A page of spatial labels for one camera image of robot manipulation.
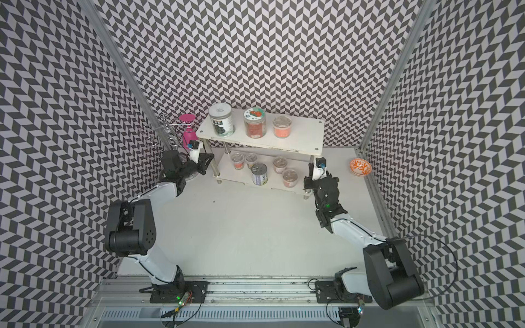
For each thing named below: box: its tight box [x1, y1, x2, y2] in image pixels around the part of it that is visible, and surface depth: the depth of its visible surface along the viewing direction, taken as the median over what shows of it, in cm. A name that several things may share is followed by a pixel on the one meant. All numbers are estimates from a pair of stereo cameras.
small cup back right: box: [272, 155, 289, 175], surface depth 98 cm
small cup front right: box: [282, 168, 299, 188], surface depth 94 cm
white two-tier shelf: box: [195, 110, 325, 200], surface depth 87 cm
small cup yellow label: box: [245, 153, 259, 170], surface depth 101 cm
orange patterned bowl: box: [350, 157, 373, 177], surface depth 107 cm
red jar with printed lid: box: [243, 107, 266, 139], surface depth 74 cm
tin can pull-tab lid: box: [250, 162, 268, 186], surface depth 93 cm
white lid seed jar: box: [208, 102, 236, 138], surface depth 74 cm
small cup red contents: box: [231, 152, 245, 171], surface depth 101 cm
